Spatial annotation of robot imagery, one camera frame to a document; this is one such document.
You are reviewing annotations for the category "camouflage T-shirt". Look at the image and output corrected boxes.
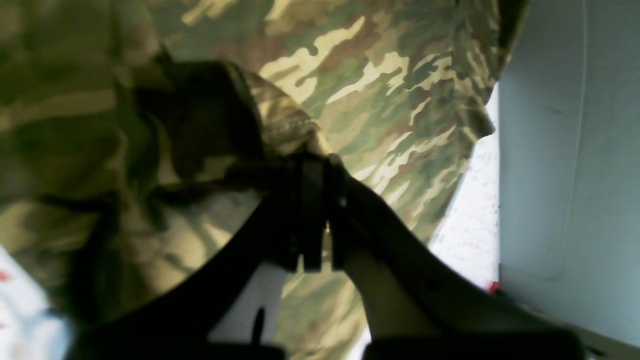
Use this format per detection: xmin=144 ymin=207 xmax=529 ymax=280
xmin=1 ymin=0 xmax=531 ymax=360

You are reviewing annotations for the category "red table clamp right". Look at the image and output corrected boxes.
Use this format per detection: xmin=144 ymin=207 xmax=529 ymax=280
xmin=487 ymin=281 xmax=500 ymax=295

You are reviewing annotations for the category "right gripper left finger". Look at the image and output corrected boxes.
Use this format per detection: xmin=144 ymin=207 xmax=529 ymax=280
xmin=66 ymin=155 xmax=327 ymax=360

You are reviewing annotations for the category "terrazzo pattern table cloth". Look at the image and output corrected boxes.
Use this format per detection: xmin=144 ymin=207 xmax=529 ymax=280
xmin=1 ymin=108 xmax=499 ymax=360

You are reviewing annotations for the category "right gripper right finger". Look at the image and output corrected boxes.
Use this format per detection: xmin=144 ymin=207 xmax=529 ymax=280
xmin=327 ymin=153 xmax=588 ymax=360

